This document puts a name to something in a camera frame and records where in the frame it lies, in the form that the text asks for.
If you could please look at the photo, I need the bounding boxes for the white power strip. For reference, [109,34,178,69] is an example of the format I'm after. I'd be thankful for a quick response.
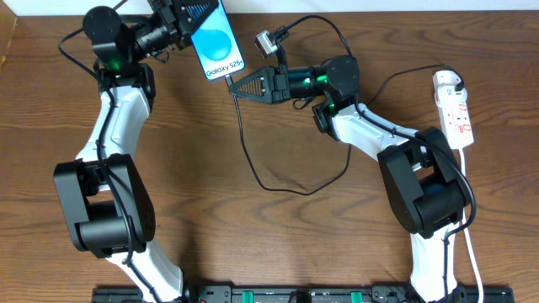
[433,70,474,150]

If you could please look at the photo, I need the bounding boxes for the blue Galaxy smartphone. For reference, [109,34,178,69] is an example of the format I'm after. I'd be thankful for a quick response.
[191,0,245,81]

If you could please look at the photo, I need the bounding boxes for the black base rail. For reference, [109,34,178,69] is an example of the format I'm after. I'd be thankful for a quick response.
[90,285,516,303]

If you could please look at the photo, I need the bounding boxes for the white power strip cord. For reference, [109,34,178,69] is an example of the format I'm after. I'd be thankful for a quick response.
[457,146,485,303]

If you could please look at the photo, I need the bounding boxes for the brown wooden side panel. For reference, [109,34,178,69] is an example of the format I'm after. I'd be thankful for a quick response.
[0,1,19,66]

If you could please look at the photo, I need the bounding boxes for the black charger cable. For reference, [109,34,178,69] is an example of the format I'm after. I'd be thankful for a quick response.
[224,63,466,197]

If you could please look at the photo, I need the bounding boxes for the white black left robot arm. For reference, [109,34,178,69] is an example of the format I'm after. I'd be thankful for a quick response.
[53,0,218,302]

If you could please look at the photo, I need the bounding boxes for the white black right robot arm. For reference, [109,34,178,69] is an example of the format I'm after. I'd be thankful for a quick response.
[226,55,477,302]

